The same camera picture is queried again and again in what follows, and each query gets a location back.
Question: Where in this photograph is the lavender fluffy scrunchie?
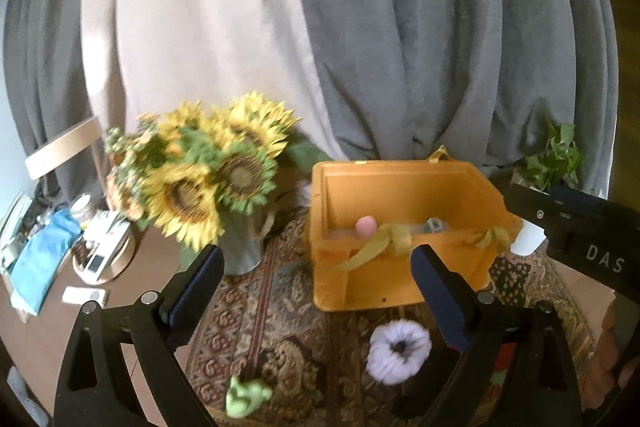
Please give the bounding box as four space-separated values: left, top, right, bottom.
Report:
366 320 432 386

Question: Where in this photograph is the light green soft toy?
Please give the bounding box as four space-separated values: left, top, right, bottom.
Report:
226 375 273 418

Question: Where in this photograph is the pink soft object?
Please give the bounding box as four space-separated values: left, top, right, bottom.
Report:
355 216 378 239

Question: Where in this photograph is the white plant pot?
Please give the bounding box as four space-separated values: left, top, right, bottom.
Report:
510 221 546 257

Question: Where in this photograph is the green potted plant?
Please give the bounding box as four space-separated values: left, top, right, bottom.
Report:
515 120 584 193

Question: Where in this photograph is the white remote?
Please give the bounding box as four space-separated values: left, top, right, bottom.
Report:
61 286 108 308

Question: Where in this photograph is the blue cloth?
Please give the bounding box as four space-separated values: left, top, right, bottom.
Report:
10 208 81 317

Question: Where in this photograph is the round wooden tray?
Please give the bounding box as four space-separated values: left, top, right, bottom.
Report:
72 211 136 286

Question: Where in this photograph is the grey small object in bin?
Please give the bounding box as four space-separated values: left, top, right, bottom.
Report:
423 218 447 234

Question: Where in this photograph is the patterned rug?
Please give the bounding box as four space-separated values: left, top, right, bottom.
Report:
184 206 597 427

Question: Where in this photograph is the grey ribbed vase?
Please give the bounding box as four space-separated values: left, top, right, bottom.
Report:
218 205 276 277

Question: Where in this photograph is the orange plastic storage bin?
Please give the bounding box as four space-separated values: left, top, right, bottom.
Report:
308 147 523 312

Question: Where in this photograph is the wooden chair back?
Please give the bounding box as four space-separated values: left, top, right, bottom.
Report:
25 116 106 202

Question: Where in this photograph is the grey curtain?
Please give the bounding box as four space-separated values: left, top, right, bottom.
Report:
1 0 618 196

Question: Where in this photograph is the sunflower bouquet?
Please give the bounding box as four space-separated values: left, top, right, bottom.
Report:
104 91 328 251

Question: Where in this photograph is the white sheer curtain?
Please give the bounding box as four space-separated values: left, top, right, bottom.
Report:
80 0 343 159

